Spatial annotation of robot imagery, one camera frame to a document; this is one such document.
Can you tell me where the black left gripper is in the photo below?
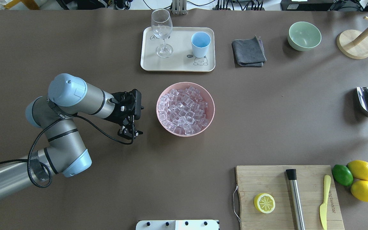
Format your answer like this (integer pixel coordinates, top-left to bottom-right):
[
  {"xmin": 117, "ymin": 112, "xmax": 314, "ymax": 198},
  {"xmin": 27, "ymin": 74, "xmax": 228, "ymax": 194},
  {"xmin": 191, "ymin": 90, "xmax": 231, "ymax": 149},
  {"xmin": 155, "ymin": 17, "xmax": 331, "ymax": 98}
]
[{"xmin": 104, "ymin": 89, "xmax": 144, "ymax": 140}]

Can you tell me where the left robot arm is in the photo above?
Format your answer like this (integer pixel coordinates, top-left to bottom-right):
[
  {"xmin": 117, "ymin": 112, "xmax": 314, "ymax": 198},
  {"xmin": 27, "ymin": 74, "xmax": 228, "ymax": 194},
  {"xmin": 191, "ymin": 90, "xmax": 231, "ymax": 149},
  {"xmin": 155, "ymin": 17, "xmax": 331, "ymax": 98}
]
[{"xmin": 0, "ymin": 73, "xmax": 144, "ymax": 199}]

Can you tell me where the pile of clear ice cubes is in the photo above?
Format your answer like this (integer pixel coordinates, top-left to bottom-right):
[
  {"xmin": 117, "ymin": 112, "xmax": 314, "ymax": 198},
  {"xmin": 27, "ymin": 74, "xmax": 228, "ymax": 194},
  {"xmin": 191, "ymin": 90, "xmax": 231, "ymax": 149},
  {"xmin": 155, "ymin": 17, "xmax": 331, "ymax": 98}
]
[{"xmin": 158, "ymin": 87, "xmax": 210, "ymax": 135}]

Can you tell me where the light blue cup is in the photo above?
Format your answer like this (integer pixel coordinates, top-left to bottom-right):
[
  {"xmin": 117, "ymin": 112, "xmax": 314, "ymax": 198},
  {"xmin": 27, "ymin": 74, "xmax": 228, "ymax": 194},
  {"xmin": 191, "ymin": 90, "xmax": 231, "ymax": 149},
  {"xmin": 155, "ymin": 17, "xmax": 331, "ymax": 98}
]
[{"xmin": 191, "ymin": 32, "xmax": 211, "ymax": 58}]

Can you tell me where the upper whole yellow lemon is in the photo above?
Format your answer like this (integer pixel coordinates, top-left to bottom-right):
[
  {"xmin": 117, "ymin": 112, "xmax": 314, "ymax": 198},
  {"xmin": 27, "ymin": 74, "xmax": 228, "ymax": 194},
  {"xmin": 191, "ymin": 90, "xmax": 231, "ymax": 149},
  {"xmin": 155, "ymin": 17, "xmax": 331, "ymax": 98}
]
[{"xmin": 346, "ymin": 160, "xmax": 368, "ymax": 181}]

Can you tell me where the whole yellow lemon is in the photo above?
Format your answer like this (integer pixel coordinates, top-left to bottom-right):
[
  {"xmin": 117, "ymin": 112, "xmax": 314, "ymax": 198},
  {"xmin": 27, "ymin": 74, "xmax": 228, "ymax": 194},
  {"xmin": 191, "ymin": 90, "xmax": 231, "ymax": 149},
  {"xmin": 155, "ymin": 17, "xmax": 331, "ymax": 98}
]
[
  {"xmin": 346, "ymin": 160, "xmax": 368, "ymax": 181},
  {"xmin": 350, "ymin": 180, "xmax": 368, "ymax": 202}
]

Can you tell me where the pink bowl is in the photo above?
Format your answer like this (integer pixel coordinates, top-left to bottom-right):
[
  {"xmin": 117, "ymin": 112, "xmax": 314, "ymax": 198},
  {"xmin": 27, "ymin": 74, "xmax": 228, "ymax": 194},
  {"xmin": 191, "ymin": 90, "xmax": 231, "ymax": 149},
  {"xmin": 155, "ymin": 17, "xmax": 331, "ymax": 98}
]
[{"xmin": 156, "ymin": 82, "xmax": 215, "ymax": 137}]

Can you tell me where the green lime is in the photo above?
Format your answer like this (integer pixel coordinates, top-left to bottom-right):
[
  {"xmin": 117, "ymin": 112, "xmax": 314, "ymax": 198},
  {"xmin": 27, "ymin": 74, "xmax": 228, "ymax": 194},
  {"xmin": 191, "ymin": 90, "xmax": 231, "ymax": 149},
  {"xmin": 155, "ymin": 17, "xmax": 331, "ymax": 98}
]
[{"xmin": 332, "ymin": 165, "xmax": 354, "ymax": 186}]

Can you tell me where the lower whole yellow lemon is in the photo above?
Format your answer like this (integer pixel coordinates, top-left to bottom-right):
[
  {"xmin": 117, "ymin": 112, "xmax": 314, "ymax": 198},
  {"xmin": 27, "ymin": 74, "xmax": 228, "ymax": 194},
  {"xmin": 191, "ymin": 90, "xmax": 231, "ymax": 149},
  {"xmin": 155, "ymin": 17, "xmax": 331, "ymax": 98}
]
[{"xmin": 350, "ymin": 180, "xmax": 368, "ymax": 202}]

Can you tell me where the cream serving tray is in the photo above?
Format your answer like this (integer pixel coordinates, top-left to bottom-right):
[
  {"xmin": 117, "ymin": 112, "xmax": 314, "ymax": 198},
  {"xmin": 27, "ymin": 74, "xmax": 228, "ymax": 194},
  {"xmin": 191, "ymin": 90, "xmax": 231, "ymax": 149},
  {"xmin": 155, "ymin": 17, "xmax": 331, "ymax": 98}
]
[{"xmin": 140, "ymin": 27, "xmax": 216, "ymax": 72}]

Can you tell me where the wooden mug tree stand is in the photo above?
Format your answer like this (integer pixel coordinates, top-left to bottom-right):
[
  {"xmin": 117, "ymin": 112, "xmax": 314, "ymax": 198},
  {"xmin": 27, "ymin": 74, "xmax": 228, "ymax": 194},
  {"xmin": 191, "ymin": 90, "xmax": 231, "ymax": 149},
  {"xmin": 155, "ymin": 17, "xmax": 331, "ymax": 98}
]
[{"xmin": 336, "ymin": 16, "xmax": 368, "ymax": 59}]

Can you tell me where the yellow plastic knife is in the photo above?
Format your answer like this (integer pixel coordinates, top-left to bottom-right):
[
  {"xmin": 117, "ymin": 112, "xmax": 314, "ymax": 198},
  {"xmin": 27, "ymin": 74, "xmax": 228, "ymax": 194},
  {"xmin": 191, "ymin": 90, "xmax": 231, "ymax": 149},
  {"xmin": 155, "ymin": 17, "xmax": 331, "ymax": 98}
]
[{"xmin": 319, "ymin": 175, "xmax": 331, "ymax": 230}]

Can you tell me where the steel muddler black tip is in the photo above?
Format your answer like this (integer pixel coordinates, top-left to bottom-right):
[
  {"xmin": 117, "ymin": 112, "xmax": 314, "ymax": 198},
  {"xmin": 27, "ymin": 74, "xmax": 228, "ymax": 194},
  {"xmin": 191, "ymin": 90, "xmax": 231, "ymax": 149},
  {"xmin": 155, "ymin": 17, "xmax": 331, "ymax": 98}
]
[{"xmin": 285, "ymin": 169, "xmax": 306, "ymax": 230}]

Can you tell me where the clear wine glass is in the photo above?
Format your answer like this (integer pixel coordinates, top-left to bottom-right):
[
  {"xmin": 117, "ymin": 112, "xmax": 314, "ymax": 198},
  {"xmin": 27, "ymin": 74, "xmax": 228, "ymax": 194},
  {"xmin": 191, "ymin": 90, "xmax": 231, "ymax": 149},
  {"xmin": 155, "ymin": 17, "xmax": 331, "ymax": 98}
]
[{"xmin": 151, "ymin": 9, "xmax": 173, "ymax": 58}]

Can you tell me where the bamboo cutting board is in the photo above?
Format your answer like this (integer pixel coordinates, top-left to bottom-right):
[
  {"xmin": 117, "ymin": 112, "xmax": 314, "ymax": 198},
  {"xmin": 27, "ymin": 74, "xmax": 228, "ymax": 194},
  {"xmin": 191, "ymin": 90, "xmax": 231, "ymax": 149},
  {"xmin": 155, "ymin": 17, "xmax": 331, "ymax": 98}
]
[{"xmin": 236, "ymin": 165, "xmax": 332, "ymax": 230}]

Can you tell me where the green ceramic bowl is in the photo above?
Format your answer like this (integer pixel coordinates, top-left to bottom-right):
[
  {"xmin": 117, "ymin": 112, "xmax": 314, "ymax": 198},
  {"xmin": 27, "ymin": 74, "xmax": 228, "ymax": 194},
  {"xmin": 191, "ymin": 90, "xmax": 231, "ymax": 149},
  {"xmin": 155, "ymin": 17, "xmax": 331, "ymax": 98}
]
[{"xmin": 287, "ymin": 21, "xmax": 322, "ymax": 51}]

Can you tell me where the half lemon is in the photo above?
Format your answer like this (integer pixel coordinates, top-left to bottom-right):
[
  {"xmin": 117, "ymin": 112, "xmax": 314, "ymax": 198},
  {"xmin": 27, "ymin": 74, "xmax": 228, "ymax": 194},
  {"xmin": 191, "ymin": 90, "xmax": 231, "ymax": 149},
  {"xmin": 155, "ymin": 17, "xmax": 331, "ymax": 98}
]
[{"xmin": 254, "ymin": 193, "xmax": 276, "ymax": 214}]

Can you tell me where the grey folded cloth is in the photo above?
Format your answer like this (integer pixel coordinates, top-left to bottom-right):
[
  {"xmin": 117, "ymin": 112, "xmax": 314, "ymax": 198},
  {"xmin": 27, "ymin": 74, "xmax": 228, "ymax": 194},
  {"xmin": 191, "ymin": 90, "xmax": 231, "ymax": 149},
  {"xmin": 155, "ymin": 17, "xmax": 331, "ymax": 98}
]
[{"xmin": 231, "ymin": 36, "xmax": 267, "ymax": 67}]

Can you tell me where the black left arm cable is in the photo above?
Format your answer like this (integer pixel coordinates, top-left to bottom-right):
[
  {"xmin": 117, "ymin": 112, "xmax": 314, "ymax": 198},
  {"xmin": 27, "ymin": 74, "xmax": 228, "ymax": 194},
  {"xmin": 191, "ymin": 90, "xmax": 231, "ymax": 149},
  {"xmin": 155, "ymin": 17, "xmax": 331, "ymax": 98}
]
[{"xmin": 0, "ymin": 96, "xmax": 134, "ymax": 188}]

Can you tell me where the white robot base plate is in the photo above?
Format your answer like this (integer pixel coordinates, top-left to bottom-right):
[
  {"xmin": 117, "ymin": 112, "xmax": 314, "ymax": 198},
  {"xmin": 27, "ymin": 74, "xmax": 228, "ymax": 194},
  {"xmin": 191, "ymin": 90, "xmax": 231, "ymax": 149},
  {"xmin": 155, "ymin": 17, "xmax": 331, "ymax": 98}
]
[{"xmin": 136, "ymin": 219, "xmax": 220, "ymax": 230}]

